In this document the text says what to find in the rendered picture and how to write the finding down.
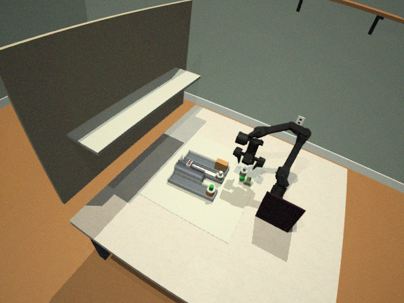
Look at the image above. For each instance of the brown cardboard box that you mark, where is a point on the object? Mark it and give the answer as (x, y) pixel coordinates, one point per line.
(221, 165)

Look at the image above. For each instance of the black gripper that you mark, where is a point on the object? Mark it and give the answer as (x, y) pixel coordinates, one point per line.
(259, 161)

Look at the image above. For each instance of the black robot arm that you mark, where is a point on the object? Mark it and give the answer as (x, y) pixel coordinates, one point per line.
(303, 134)

